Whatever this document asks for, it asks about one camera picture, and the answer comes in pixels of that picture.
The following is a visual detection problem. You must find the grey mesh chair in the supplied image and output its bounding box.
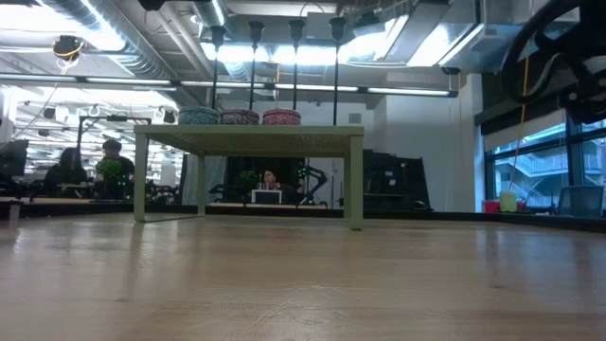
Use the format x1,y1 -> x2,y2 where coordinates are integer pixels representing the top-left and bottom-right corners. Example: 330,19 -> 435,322
558,185 -> 605,218

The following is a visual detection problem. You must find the long ceiling light bar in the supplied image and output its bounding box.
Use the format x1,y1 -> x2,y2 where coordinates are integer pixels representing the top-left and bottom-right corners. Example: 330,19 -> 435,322
0,73 -> 459,99

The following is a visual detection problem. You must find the pink patterned candle tin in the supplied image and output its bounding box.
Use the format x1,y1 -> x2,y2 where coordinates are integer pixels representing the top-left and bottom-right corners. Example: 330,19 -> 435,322
261,108 -> 303,126

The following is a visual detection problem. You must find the maroon patterned candle tin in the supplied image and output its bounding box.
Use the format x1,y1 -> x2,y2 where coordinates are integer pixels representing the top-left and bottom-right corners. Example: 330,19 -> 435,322
220,108 -> 261,126

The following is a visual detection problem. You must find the black storage cabinet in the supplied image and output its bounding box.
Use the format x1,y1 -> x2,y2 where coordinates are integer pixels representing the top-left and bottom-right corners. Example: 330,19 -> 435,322
363,149 -> 431,212

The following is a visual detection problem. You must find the green perforated metal shelf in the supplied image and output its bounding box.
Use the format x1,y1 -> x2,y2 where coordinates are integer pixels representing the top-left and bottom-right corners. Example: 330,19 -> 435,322
133,123 -> 365,232

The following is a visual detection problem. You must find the white framed laptop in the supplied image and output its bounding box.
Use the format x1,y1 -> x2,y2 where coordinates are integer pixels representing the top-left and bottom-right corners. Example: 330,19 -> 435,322
250,188 -> 283,206

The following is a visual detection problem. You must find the person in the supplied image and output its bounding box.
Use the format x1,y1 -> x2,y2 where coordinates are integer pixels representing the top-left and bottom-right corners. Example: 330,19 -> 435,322
258,169 -> 286,192
97,138 -> 136,199
43,146 -> 89,198

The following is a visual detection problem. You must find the green bushy plant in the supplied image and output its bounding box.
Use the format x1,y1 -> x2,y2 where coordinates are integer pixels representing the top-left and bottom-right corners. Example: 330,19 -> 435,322
96,158 -> 127,184

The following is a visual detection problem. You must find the silver ventilation duct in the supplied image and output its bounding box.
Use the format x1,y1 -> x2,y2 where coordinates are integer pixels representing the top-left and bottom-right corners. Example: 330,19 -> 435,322
42,0 -> 233,124

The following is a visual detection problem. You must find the black ceiling cable reel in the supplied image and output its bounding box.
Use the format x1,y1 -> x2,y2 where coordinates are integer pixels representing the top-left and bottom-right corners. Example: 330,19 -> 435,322
51,35 -> 86,63

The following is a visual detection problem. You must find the blue patterned candle tin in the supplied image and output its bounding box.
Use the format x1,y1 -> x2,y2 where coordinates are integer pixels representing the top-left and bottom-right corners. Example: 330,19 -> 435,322
177,105 -> 222,126

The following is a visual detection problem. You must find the black aluminium table frame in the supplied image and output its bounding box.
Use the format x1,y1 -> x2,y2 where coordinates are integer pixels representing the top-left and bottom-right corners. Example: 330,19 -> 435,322
0,197 -> 606,233

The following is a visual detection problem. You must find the green plastic cup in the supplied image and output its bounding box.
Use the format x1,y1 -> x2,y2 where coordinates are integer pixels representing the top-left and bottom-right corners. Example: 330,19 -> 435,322
499,189 -> 518,213

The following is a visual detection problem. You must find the dark computer monitor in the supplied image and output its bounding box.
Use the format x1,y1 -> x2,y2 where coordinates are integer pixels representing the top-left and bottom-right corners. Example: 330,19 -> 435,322
0,139 -> 29,179

